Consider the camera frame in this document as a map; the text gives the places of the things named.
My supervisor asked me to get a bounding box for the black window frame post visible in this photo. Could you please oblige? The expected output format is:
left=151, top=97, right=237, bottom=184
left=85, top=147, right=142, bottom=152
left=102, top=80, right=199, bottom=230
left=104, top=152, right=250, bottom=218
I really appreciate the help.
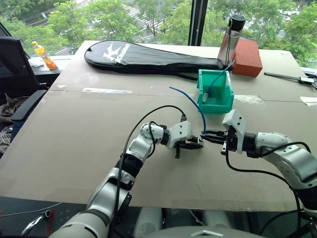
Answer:
left=188, top=0, right=209, bottom=47

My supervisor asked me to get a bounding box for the clear bottle with black cap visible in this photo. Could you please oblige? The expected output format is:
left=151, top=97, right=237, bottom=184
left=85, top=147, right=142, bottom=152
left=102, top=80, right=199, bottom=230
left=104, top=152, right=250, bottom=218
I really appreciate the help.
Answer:
left=217, top=14, right=246, bottom=67

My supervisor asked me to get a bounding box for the white crumpled tissue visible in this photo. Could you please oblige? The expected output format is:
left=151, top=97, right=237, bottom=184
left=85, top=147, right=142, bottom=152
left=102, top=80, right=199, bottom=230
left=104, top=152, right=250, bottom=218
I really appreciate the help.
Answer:
left=28, top=58, right=46, bottom=68

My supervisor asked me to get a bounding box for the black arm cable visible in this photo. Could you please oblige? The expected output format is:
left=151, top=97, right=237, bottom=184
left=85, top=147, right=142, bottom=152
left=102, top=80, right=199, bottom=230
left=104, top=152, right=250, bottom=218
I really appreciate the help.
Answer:
left=112, top=105, right=188, bottom=238
left=224, top=141, right=312, bottom=238

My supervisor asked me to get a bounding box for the red brick-shaped block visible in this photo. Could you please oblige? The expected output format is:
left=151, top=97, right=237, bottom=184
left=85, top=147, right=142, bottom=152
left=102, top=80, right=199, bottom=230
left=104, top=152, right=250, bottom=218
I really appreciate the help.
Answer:
left=231, top=39, right=264, bottom=77

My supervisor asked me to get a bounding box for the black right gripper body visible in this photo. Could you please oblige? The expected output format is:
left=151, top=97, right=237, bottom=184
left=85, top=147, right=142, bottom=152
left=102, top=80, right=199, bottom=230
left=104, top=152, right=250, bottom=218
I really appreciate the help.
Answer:
left=220, top=126, right=239, bottom=156

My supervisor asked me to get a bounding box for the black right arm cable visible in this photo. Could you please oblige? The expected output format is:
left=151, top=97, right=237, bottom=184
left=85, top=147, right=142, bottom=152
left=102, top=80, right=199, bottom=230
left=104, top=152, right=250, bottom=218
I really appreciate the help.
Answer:
left=224, top=141, right=312, bottom=238

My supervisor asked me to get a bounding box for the black racket bag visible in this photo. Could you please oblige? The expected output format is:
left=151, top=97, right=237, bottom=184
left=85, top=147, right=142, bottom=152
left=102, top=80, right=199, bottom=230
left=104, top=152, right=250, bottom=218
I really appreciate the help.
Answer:
left=84, top=40, right=233, bottom=80

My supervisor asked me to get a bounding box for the black flat bar tool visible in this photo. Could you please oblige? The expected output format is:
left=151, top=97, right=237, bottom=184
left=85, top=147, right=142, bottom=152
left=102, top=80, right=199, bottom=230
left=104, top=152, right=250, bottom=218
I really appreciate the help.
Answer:
left=264, top=71, right=317, bottom=90

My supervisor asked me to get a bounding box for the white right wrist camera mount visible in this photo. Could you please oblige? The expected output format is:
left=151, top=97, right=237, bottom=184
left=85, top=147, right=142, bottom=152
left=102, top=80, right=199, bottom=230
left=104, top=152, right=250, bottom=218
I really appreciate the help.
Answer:
left=221, top=109, right=247, bottom=154

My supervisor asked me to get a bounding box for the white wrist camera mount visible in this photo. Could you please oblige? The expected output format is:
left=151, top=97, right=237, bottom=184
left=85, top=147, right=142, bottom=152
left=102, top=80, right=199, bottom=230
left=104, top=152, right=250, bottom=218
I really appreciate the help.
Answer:
left=166, top=120, right=194, bottom=150
left=221, top=109, right=247, bottom=154

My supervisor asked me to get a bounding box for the green plastic bin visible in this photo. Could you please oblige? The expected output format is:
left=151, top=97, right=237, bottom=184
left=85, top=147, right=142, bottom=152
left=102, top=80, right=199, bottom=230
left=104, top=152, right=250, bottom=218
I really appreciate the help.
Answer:
left=196, top=69, right=235, bottom=115

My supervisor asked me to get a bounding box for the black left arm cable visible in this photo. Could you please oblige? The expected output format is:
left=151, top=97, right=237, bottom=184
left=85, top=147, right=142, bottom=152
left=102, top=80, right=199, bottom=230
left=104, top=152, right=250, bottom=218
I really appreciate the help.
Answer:
left=112, top=105, right=188, bottom=238

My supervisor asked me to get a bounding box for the orange drink bottle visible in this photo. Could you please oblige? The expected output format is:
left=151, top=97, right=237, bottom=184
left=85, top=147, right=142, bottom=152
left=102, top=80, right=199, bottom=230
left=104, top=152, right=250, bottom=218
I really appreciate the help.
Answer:
left=31, top=41, right=58, bottom=71

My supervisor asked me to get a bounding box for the white rounded robot leg cover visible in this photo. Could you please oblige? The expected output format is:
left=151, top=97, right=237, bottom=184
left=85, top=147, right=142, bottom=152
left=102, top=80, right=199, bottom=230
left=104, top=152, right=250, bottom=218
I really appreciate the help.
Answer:
left=202, top=210, right=233, bottom=230
left=133, top=207, right=163, bottom=238

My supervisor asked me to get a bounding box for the black office chair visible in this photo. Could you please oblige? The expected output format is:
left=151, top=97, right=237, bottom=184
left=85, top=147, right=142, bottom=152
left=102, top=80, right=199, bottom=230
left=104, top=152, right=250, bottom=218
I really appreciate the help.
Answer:
left=0, top=21, right=49, bottom=136

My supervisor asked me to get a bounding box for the chrome metal handle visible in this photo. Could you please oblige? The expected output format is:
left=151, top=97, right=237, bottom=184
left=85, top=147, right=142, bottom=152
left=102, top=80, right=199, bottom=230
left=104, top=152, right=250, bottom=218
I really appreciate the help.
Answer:
left=20, top=209, right=53, bottom=237

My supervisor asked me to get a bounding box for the grey striped cushion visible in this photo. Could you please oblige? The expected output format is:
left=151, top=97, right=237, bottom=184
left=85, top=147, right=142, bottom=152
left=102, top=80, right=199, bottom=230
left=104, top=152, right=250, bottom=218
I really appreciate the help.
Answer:
left=0, top=93, right=30, bottom=124

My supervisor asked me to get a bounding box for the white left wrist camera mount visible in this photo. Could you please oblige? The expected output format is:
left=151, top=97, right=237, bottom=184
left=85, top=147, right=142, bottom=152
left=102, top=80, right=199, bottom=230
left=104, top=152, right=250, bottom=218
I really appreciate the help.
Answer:
left=166, top=120, right=194, bottom=150

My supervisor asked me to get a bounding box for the blue network cable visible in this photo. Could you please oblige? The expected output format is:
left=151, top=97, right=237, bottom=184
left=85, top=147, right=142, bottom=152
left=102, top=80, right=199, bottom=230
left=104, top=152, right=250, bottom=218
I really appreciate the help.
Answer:
left=205, top=60, right=235, bottom=98
left=169, top=86, right=208, bottom=135

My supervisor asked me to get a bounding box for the plaid cloth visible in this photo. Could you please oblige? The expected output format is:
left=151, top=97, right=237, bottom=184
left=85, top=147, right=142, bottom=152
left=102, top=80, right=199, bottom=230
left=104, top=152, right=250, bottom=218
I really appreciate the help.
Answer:
left=0, top=125, right=13, bottom=156

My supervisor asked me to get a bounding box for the grey robot torso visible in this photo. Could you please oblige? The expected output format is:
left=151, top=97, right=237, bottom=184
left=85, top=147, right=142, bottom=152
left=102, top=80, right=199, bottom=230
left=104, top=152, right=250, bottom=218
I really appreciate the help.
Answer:
left=145, top=229, right=267, bottom=238

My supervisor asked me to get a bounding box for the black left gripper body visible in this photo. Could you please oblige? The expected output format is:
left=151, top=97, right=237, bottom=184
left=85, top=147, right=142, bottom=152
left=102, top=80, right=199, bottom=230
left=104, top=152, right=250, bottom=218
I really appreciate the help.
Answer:
left=173, top=136, right=197, bottom=160

